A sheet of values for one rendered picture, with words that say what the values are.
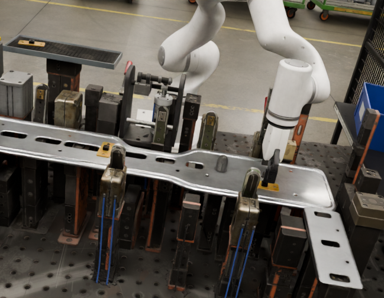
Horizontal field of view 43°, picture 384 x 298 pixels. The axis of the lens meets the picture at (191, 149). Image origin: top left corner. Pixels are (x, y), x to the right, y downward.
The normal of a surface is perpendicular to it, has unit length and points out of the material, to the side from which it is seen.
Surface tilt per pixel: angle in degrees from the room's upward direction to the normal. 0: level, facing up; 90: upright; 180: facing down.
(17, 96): 90
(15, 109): 90
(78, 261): 0
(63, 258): 0
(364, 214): 89
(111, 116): 90
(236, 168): 0
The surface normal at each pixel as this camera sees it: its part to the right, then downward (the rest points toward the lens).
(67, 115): -0.07, 0.47
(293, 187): 0.15, -0.87
